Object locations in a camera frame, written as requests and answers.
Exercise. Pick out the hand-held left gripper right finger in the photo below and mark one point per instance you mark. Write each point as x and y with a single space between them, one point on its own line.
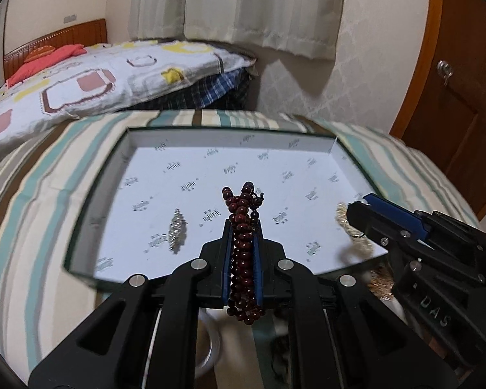
258 259

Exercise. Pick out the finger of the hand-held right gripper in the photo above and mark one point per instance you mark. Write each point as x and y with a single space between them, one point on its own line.
393 208
372 223

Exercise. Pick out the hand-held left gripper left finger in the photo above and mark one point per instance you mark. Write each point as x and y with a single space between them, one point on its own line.
226 259

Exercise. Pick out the pale gold pearl brooch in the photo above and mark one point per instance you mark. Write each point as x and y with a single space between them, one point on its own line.
342 219

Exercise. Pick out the white printed cardboard box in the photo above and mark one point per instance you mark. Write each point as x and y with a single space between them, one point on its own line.
226 162

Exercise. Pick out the pile of gold jewelry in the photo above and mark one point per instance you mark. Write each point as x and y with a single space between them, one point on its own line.
382 285

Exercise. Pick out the silver rhinestone brooch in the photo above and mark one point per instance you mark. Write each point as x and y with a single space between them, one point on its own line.
177 231

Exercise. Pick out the white round bowl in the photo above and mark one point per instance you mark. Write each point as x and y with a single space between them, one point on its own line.
210 352

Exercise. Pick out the wooden door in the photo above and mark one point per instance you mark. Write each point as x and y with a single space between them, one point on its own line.
461 109

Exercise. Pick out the metal door lock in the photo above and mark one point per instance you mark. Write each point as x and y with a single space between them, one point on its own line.
444 71

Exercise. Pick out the blue plaid cloth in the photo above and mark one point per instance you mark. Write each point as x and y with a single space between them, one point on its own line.
210 89

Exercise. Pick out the striped blanket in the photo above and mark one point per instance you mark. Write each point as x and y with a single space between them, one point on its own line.
44 210

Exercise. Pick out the white patterned pillow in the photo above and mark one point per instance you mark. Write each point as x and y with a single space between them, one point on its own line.
105 69

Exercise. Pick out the wide cream curtain panel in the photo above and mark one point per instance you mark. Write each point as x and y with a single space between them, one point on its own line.
267 4

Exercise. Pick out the red cloth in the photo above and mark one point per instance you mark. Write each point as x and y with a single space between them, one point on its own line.
44 63

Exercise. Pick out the narrow cream curtain panel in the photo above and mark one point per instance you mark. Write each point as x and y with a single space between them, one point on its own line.
158 0

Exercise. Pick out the wooden headboard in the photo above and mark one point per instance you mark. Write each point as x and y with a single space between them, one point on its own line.
64 32

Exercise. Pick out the orange embroidered cushion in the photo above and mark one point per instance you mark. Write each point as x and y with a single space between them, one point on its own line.
38 53

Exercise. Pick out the wall socket plate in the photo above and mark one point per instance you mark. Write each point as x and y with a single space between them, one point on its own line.
69 18

